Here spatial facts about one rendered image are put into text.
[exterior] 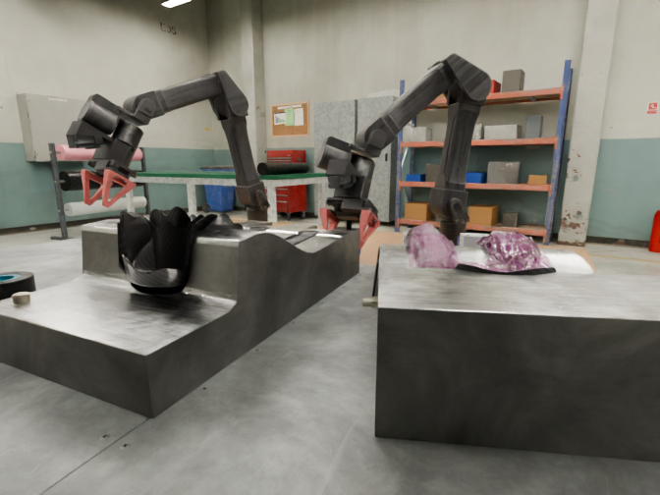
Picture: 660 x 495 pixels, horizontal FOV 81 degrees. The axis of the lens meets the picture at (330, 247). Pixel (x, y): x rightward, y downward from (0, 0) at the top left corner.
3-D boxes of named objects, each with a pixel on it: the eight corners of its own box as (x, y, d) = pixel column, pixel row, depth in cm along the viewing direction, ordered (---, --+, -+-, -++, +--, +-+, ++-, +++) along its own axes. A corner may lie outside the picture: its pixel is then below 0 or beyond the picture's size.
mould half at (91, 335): (251, 259, 88) (248, 199, 85) (359, 272, 77) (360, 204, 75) (-15, 357, 44) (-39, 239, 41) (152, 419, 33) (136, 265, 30)
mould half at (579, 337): (379, 270, 79) (380, 216, 77) (513, 274, 76) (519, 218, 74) (374, 437, 31) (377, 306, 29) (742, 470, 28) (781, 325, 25)
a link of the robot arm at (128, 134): (108, 137, 86) (121, 111, 88) (98, 140, 90) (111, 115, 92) (137, 154, 91) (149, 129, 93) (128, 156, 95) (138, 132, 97)
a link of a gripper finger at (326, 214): (340, 242, 80) (350, 199, 82) (310, 239, 83) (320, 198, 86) (352, 251, 86) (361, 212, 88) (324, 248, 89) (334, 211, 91)
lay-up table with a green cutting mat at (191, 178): (192, 231, 596) (188, 162, 574) (330, 247, 481) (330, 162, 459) (123, 244, 499) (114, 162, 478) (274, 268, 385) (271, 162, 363)
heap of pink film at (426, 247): (400, 255, 66) (402, 209, 65) (509, 258, 64) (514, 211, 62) (410, 311, 41) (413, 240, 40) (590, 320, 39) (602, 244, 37)
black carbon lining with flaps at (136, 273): (256, 236, 79) (254, 189, 77) (328, 243, 72) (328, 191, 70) (90, 282, 48) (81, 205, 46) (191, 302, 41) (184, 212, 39)
